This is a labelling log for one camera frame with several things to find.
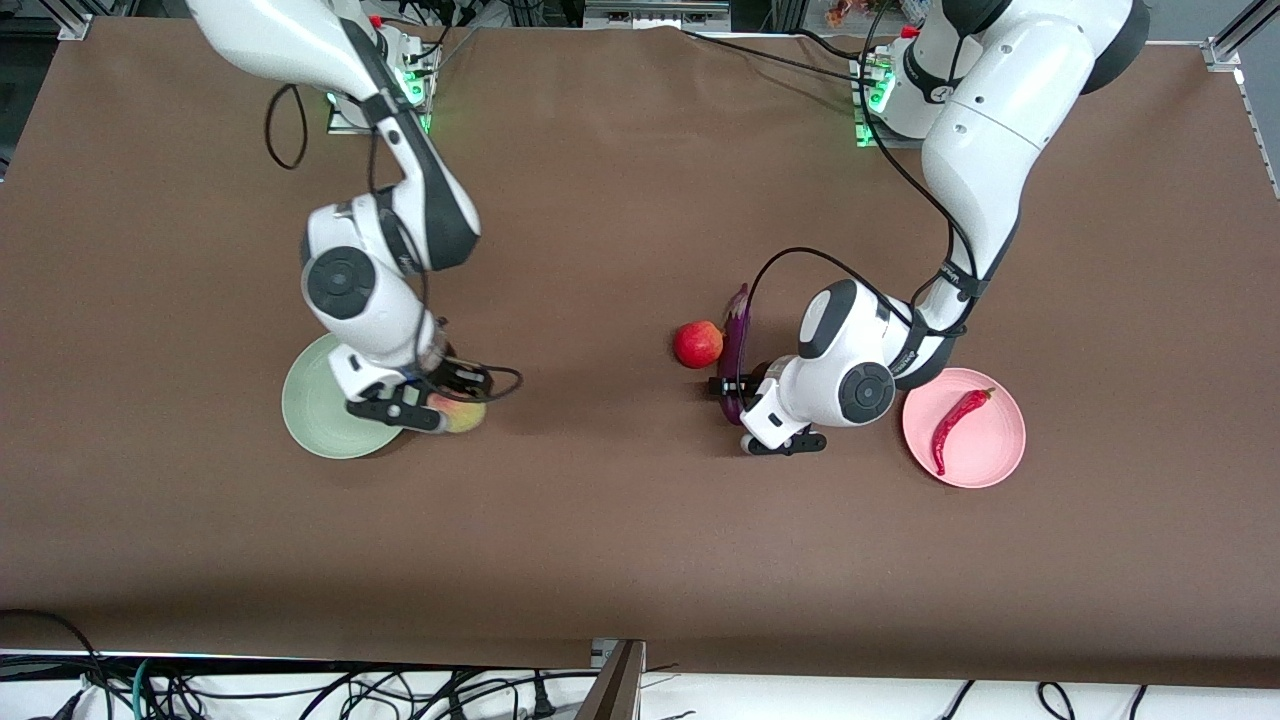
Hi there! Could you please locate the green pink peach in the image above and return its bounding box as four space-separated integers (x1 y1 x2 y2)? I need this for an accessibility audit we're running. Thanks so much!
425 393 489 434

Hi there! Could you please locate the red yellow apple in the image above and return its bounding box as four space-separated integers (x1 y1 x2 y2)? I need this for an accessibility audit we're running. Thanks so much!
672 320 725 370

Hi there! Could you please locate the purple eggplant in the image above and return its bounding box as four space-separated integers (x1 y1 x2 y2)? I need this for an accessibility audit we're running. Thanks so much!
720 283 753 426

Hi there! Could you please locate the red chili pepper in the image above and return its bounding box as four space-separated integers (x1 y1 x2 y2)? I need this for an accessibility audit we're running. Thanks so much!
931 387 997 477

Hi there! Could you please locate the pale green round plate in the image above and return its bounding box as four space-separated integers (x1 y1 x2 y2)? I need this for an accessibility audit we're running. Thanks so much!
281 332 421 460

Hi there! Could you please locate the brown table cover cloth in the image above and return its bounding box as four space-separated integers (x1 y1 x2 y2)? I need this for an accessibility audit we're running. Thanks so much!
0 18 1280 691

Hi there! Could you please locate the pink round plate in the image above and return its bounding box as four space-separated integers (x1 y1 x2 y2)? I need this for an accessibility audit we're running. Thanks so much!
901 367 1028 490

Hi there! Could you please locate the grey device box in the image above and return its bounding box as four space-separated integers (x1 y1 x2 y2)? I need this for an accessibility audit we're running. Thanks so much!
583 0 733 31

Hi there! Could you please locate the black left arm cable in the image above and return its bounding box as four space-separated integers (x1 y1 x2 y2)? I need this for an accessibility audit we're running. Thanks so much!
735 0 986 401

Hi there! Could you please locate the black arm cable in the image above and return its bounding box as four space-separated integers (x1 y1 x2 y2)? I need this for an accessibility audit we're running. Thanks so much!
264 84 524 403
735 0 986 401

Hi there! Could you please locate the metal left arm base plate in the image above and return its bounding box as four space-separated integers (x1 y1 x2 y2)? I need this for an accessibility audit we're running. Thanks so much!
853 50 929 151

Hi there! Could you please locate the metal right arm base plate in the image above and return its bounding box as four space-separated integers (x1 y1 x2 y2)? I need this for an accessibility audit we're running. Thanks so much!
326 40 433 137

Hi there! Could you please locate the long black floor cable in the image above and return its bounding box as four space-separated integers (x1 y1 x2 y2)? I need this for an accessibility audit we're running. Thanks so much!
295 668 601 720

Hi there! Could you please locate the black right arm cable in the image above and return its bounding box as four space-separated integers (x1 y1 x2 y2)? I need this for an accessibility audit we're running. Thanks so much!
264 84 524 403

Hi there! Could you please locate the black cable across table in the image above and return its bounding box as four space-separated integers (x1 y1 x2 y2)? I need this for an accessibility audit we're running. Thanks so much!
683 28 873 83

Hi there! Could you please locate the thick black floor cable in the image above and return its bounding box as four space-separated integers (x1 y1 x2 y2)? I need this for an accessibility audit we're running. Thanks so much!
0 608 106 720

